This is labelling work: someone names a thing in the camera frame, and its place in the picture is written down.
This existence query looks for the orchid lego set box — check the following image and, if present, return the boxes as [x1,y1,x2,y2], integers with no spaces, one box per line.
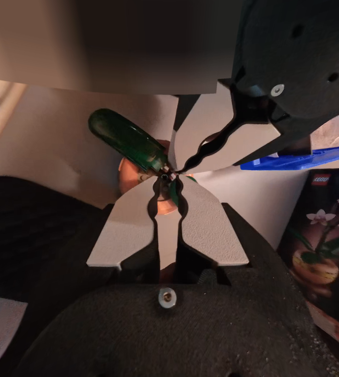
[276,167,339,353]

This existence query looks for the terracotta lego flower pot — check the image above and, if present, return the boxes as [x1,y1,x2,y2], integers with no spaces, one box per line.
[118,139,185,217]

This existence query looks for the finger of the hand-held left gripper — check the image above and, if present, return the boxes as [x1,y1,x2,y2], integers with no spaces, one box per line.
[169,79,235,175]
[184,122,282,175]

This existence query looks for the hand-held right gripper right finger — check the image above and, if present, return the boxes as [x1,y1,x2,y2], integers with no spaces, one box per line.
[178,175,250,266]

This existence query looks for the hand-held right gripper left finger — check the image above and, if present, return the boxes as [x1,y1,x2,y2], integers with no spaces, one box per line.
[86,176,162,270]

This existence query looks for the blue plastic bin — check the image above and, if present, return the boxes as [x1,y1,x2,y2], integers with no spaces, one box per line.
[240,144,339,172]

